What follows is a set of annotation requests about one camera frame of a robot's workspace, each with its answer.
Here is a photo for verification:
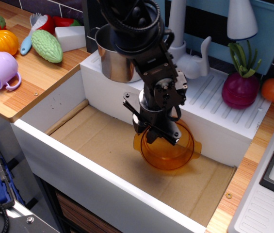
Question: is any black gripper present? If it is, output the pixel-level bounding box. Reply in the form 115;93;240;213
123;91;182;145

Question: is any orange transparent plastic pot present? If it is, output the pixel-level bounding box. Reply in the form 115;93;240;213
133;120;202;170

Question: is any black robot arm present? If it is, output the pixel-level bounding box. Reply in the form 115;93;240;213
98;0;188;145

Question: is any cardboard sink liner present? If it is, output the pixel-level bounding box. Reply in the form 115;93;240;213
46;100;236;226

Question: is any stainless steel pot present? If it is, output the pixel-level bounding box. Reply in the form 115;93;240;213
87;24;141;83

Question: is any white toy sink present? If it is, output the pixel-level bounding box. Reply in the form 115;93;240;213
12;52;271;233

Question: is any grey toy faucet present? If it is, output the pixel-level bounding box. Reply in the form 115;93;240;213
168;0;212;79

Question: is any purple toy beet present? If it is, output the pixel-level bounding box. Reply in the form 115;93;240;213
222;40;261;109

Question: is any wooden drawer front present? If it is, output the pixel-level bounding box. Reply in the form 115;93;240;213
55;191;121;233

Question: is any white rectangular block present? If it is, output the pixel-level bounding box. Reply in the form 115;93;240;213
55;26;86;52

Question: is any green toy bitter gourd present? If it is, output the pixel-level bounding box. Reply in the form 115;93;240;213
31;30;63;63

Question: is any red toy chili pepper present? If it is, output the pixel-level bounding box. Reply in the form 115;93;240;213
52;16;81;27

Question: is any toy stove top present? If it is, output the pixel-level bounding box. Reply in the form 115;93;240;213
227;134;274;233

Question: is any white cone lamp shade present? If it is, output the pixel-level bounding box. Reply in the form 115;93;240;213
227;0;258;40

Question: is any red white toy vegetable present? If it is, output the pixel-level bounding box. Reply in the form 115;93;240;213
35;15;55;34

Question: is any light blue plastic spork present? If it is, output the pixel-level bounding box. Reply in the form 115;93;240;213
20;13;42;55

